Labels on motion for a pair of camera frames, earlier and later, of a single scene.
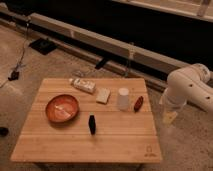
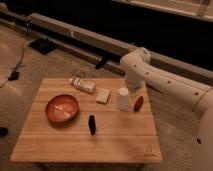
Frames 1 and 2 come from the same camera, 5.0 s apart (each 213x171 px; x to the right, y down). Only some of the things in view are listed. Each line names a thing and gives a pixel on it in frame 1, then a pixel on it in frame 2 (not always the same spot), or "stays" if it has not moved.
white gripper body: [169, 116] → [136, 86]
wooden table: [114, 124] stays
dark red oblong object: [138, 103] stays
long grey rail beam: [123, 59] stays
